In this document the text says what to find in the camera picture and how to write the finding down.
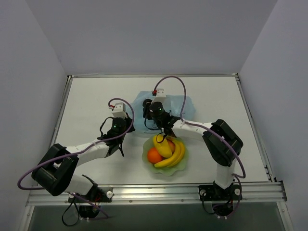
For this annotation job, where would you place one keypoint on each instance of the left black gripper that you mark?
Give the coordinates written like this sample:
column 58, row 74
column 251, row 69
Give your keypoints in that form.
column 115, row 145

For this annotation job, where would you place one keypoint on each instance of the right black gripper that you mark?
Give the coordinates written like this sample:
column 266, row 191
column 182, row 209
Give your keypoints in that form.
column 166, row 127

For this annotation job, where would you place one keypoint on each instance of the dark purple fake fruit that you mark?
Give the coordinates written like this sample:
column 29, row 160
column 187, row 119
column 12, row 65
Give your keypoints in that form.
column 146, row 103

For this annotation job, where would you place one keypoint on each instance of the yellow fake fruit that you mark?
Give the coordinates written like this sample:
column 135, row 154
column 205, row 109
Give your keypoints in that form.
column 163, row 148

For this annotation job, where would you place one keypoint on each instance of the fake peach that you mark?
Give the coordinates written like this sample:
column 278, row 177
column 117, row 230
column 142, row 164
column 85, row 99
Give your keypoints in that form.
column 171, row 145

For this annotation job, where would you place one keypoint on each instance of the orange fake fruit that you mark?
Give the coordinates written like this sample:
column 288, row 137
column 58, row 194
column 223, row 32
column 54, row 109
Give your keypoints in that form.
column 153, row 156

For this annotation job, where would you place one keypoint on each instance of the yellow fake banana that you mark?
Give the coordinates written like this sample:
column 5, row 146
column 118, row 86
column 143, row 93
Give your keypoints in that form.
column 175, row 158

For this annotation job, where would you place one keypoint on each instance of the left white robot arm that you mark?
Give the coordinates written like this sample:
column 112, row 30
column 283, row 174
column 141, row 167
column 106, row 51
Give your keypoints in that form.
column 56, row 170

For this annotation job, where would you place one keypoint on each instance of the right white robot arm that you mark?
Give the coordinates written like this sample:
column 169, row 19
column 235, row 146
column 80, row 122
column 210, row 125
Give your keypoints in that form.
column 223, row 143

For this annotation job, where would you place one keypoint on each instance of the green scalloped bowl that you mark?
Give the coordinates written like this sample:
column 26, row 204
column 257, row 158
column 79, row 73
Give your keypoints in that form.
column 166, row 171

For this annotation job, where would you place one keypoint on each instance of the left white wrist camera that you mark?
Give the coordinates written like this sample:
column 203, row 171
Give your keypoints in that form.
column 118, row 110

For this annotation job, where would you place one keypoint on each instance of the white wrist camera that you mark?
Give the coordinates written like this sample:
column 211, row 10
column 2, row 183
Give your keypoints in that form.
column 159, row 95
column 118, row 110

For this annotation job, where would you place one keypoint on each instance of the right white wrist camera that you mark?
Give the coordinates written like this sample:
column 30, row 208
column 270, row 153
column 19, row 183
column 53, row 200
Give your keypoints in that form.
column 159, row 95

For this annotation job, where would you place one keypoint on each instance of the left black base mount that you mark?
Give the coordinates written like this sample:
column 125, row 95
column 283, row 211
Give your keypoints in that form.
column 86, row 188

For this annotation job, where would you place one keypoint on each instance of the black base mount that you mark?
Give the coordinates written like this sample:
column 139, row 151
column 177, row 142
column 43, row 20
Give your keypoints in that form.
column 86, row 188
column 212, row 192

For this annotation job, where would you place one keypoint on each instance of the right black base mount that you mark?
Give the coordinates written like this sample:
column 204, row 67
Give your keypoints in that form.
column 212, row 192

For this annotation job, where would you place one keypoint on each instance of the aluminium front rail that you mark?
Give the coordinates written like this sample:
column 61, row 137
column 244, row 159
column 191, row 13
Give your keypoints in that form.
column 167, row 194

